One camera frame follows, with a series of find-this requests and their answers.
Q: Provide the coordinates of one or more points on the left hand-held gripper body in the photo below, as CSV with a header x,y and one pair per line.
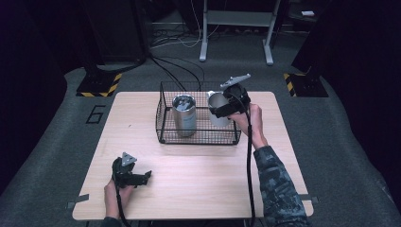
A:
x,y
123,175

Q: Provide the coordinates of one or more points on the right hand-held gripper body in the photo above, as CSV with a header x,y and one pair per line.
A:
x,y
238,97

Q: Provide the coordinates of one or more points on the silver metal mug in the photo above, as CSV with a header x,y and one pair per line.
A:
x,y
216,102

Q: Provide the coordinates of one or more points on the tall steel tumbler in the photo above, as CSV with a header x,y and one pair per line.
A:
x,y
184,118

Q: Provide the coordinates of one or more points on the person's left hand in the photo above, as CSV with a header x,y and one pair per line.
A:
x,y
114,200

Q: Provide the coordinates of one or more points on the person's right hand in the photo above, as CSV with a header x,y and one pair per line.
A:
x,y
257,126

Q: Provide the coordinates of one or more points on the grey floor tape strip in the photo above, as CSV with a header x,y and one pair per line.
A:
x,y
78,199
310,198

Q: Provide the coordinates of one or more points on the black stand with striped base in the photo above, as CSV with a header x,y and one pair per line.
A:
x,y
307,85
99,82

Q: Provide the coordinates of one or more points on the small white box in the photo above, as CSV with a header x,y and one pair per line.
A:
x,y
307,13

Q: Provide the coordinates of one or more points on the dark curtain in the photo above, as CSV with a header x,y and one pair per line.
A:
x,y
28,94
369,94

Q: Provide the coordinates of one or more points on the black cabinet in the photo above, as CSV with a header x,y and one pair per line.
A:
x,y
119,28

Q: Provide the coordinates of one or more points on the white metal stand frame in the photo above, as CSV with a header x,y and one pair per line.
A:
x,y
239,18

